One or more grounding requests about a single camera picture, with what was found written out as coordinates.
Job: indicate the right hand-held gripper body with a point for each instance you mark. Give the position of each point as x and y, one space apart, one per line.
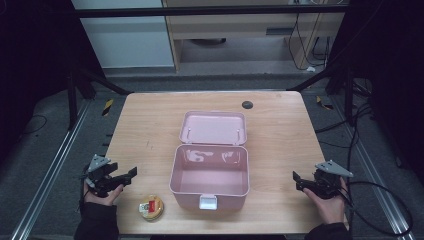
328 181

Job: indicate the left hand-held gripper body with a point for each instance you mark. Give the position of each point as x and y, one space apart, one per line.
98 170

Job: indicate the round yellow tin red label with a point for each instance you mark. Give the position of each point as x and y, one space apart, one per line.
151 208

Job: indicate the pink plastic storage box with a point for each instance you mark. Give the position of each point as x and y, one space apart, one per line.
210 170

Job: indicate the person's left hand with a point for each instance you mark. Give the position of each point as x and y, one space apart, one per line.
100 199

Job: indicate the person's right hand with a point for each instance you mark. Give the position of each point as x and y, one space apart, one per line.
328 208

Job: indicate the black and yellow tape strip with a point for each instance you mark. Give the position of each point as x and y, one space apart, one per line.
324 104
107 107

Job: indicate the black metal stand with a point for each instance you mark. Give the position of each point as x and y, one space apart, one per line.
349 96
72 100

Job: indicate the dark round table grommet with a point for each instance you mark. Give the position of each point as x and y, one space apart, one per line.
247 105

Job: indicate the white plug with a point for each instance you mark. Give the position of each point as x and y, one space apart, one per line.
310 69

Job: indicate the white cabinet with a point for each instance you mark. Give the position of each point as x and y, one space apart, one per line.
126 43

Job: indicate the dark curtain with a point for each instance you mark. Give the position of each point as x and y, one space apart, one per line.
36 50
393 66

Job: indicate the light wooden desk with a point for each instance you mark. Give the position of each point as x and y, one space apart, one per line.
233 28

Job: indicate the aluminium floor rail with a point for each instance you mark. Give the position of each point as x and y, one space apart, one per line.
373 173
50 170

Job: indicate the black horizontal frame bar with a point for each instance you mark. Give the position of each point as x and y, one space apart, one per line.
200 11

